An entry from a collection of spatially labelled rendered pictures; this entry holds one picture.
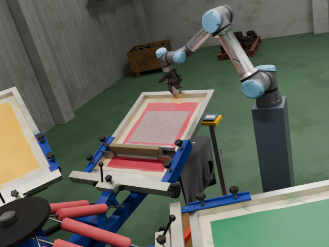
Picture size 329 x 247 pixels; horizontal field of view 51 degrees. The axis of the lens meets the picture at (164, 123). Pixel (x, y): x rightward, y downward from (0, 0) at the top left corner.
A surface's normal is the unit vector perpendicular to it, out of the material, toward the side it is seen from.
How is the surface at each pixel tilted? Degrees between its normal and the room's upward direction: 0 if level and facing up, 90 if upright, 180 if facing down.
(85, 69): 90
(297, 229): 0
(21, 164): 32
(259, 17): 90
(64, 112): 90
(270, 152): 90
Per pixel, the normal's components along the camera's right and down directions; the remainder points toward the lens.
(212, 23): -0.67, 0.33
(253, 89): -0.53, 0.56
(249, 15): -0.39, 0.46
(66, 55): 0.89, -0.03
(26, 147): 0.07, -0.62
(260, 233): -0.23, -0.89
